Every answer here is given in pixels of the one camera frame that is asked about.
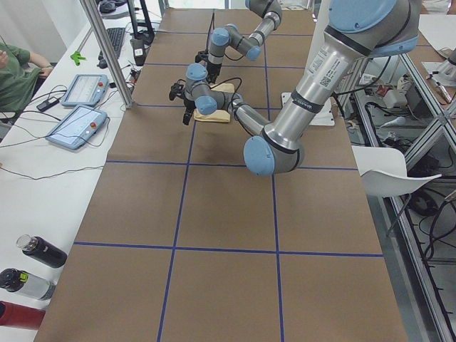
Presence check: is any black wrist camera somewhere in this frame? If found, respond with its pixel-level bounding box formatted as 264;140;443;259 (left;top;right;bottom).
168;82;185;101
195;50;209;66

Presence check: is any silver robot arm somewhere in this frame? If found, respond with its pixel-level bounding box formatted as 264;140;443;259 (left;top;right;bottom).
169;1;422;176
207;0;282;83

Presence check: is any black water bottle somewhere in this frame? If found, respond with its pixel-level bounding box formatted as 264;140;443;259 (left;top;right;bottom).
16;234;68;269

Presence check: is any white plastic chair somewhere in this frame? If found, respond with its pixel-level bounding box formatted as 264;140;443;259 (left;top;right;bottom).
352;146;442;197

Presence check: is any person in green shirt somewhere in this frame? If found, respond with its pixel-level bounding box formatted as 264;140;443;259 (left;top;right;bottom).
1;43;54;113

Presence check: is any aluminium frame post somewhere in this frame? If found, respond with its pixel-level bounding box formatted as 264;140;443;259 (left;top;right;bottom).
80;0;133;109

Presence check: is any lower teach pendant tablet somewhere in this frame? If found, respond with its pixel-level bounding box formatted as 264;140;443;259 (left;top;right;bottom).
45;105;108;150

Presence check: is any grey steel bottle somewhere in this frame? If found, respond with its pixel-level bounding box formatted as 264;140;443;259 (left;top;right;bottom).
1;268;56;301

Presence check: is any cream long sleeve shirt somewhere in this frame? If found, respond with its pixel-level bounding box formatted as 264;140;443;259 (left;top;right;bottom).
193;83;234;123

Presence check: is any teach pendant tablet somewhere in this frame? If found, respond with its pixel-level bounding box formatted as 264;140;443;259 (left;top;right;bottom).
45;105;108;150
61;74;109;108

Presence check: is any red bottle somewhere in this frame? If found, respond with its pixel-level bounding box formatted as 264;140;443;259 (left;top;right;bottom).
1;301;46;330

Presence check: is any upper teach pendant tablet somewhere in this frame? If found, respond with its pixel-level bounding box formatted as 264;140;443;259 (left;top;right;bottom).
61;74;109;108

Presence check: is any black keyboard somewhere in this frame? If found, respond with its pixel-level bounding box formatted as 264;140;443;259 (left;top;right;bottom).
106;27;125;58

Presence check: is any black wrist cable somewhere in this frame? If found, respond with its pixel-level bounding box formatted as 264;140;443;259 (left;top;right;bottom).
209;76;247;124
204;12;216;54

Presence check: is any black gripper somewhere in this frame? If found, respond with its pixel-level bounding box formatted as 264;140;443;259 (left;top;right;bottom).
182;98;196;125
207;62;222;83

